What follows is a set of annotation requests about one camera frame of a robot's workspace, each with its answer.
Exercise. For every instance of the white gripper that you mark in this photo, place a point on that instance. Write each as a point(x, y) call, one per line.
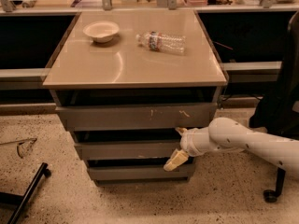
point(187, 142)

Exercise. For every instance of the grey drawer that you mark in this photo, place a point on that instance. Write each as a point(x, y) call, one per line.
point(135, 117)
point(126, 150)
point(139, 172)

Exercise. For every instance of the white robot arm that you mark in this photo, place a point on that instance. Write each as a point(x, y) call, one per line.
point(227, 135)

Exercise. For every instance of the grey top drawer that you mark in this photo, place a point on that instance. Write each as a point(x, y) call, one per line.
point(135, 117)

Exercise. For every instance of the grey drawer cabinet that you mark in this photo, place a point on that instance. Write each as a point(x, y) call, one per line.
point(120, 72)

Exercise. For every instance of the grey bottom drawer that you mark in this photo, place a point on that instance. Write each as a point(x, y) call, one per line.
point(139, 172)

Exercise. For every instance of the black office chair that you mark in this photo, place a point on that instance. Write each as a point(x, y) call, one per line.
point(278, 110)

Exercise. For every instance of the clear plastic water bottle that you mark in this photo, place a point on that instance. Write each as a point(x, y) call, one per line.
point(161, 42)

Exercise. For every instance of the white bowl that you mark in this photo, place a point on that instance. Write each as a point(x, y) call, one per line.
point(101, 31)

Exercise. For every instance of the black chair base leg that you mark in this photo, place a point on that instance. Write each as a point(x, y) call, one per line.
point(18, 202)

